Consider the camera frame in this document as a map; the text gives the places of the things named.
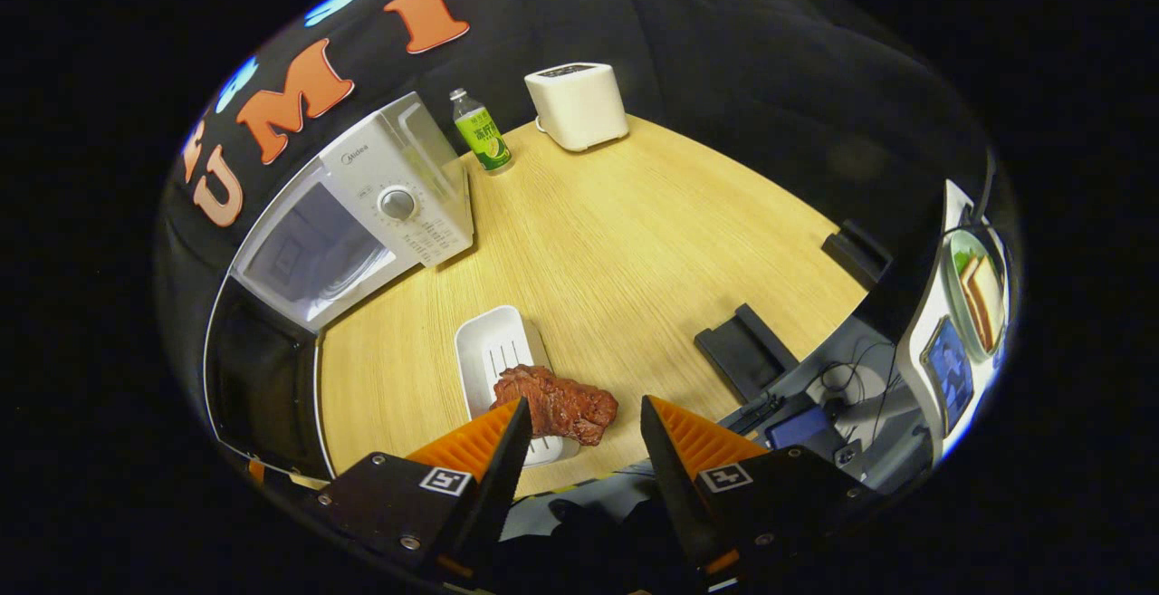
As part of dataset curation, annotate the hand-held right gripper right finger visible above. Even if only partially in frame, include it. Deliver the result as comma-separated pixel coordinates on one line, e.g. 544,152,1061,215
639,395,881,590

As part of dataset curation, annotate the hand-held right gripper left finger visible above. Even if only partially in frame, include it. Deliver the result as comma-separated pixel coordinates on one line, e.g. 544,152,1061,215
317,397,534,580

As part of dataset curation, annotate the red meat piece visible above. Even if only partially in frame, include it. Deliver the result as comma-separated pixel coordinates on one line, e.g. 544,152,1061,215
491,364,620,448

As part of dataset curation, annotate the white microwave oven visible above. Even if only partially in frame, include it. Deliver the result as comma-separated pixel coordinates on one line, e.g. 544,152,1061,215
203,91,475,481

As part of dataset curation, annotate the dark blue flat device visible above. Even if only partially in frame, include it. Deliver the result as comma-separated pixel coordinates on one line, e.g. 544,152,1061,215
764,406,845,451

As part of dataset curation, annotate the white ribbed plastic tray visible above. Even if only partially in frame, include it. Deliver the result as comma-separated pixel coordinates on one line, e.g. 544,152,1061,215
454,304,581,468

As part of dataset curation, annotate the black flat stand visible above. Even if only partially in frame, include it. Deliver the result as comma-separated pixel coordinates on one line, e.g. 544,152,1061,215
821,218,895,289
694,302,800,405

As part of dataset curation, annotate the dark tablet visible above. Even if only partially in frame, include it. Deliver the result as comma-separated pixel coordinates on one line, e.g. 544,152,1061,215
920,315,977,435

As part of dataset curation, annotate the white side table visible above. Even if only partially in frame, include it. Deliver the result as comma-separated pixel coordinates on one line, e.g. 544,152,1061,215
895,178,1011,467

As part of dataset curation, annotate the green label drink bottle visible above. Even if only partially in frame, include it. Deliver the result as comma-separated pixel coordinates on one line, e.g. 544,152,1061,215
449,87,514,176

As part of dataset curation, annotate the plate with sandwich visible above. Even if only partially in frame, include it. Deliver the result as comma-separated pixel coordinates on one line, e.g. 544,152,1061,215
940,229,1009,362

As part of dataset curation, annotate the white toaster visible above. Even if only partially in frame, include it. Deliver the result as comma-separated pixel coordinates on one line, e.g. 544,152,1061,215
524,62,630,154

